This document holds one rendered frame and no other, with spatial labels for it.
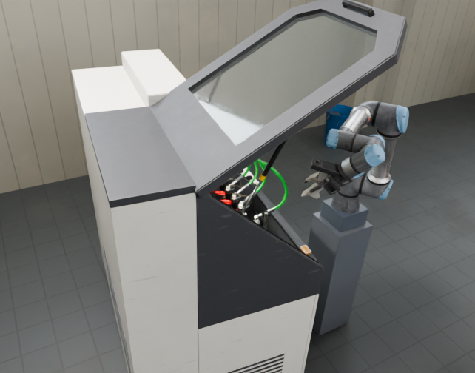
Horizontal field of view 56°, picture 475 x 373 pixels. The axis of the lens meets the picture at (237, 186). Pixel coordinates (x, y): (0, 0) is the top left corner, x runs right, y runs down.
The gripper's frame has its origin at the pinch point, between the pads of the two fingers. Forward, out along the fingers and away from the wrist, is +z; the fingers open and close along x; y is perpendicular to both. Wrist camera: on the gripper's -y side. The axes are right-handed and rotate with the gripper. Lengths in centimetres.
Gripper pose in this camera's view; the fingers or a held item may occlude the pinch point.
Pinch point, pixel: (303, 186)
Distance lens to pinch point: 185.9
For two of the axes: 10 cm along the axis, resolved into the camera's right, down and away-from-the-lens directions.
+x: 2.4, -6.9, 6.8
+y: 7.2, 6.0, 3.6
